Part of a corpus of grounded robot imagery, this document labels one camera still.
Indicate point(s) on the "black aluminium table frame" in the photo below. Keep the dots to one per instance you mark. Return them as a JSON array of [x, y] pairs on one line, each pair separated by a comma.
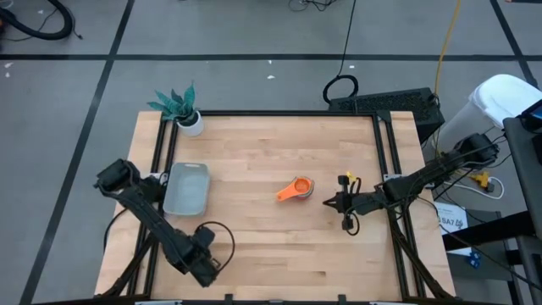
[[288, 113]]

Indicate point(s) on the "white plastic lidded bin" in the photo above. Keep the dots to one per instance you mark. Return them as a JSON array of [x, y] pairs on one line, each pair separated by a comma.
[[504, 97]]

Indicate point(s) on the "green plant in white pot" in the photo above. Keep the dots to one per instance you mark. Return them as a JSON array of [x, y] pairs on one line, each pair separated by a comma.
[[190, 127]]

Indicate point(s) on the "white paper sign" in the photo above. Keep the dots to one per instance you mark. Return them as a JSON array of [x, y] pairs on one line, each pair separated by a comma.
[[453, 220]]

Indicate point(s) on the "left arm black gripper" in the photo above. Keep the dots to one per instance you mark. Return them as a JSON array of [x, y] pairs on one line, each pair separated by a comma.
[[195, 267]]

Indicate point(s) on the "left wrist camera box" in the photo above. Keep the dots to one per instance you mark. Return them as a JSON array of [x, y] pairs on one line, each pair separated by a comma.
[[205, 238]]

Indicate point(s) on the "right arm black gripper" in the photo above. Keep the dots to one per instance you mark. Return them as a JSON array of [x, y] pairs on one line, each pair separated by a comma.
[[364, 202]]

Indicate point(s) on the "black perforated computer case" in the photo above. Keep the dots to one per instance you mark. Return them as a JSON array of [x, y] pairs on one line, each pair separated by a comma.
[[381, 103]]

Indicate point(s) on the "orange measuring cup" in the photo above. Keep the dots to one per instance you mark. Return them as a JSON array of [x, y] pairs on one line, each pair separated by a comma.
[[301, 186]]

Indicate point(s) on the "small blue object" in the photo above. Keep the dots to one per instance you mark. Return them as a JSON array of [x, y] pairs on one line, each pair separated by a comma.
[[474, 259]]

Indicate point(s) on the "black stand bar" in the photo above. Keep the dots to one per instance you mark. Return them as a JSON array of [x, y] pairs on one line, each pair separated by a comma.
[[487, 231]]

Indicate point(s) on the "dark grey side desk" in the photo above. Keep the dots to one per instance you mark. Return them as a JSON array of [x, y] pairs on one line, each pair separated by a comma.
[[525, 169]]

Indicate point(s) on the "yellow tape tag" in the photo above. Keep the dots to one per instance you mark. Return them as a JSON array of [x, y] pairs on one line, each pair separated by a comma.
[[350, 175]]

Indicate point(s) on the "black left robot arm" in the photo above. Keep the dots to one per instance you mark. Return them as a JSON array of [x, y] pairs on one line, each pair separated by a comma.
[[144, 212]]

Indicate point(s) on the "yellow power plug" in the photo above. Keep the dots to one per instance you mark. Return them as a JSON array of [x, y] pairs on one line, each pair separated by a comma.
[[482, 179]]

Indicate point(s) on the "grey plastic basket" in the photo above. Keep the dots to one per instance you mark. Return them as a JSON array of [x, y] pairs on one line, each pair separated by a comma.
[[186, 190]]

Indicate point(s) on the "device with blue screen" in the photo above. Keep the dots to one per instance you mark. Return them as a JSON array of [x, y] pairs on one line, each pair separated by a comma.
[[534, 114]]

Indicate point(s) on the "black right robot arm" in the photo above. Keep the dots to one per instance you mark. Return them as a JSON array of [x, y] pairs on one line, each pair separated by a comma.
[[423, 175]]

